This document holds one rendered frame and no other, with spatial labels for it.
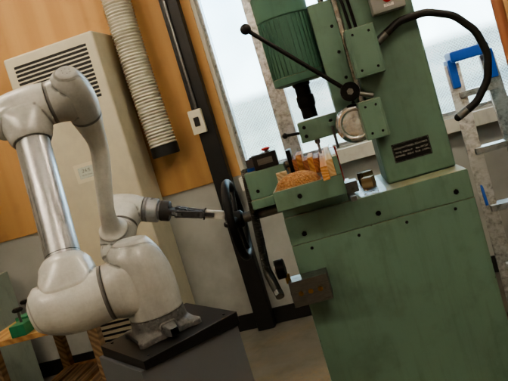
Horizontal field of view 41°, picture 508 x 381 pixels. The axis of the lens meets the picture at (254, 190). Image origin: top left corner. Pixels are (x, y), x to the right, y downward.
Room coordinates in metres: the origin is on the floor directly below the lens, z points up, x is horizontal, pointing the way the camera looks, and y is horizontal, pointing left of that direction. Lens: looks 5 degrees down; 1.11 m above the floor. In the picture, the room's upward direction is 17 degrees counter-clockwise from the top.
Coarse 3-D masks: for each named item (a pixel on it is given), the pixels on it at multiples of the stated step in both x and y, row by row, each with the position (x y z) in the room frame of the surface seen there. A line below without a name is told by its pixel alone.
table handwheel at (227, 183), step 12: (228, 180) 2.33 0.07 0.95; (228, 192) 2.25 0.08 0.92; (228, 204) 2.21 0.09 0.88; (240, 204) 2.45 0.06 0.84; (228, 216) 2.19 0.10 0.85; (240, 216) 2.30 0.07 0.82; (264, 216) 2.31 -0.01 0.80; (240, 228) 2.33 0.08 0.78; (240, 240) 2.20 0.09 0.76; (240, 252) 2.22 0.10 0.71
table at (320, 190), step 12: (336, 180) 1.96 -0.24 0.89; (276, 192) 1.98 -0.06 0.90; (288, 192) 1.98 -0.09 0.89; (300, 192) 1.97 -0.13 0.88; (312, 192) 1.97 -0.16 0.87; (324, 192) 1.96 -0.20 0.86; (336, 192) 1.96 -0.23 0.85; (252, 204) 2.20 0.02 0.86; (264, 204) 2.20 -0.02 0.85; (276, 204) 1.98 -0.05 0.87; (288, 204) 1.98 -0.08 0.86; (300, 204) 1.97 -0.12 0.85
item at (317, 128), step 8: (312, 120) 2.26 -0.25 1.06; (320, 120) 2.25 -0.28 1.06; (328, 120) 2.25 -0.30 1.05; (304, 128) 2.26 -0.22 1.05; (312, 128) 2.26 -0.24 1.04; (320, 128) 2.25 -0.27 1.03; (328, 128) 2.25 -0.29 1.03; (304, 136) 2.26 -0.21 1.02; (312, 136) 2.26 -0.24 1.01; (320, 136) 2.25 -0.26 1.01
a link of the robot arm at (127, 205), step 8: (120, 200) 2.45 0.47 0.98; (128, 200) 2.45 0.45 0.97; (136, 200) 2.45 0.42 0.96; (120, 208) 2.43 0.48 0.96; (128, 208) 2.43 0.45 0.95; (136, 208) 2.44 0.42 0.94; (120, 216) 2.40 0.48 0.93; (128, 216) 2.41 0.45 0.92; (136, 216) 2.43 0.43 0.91; (136, 224) 2.43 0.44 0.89
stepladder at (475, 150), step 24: (480, 48) 2.79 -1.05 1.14; (456, 72) 2.83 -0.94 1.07; (456, 96) 2.86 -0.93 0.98; (504, 96) 2.82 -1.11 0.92; (504, 120) 2.81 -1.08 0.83; (480, 144) 2.81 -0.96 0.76; (504, 144) 2.77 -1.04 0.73; (480, 168) 2.81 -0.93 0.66; (480, 192) 2.80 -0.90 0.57; (504, 240) 2.76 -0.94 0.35; (504, 264) 2.75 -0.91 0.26; (504, 288) 2.75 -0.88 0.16
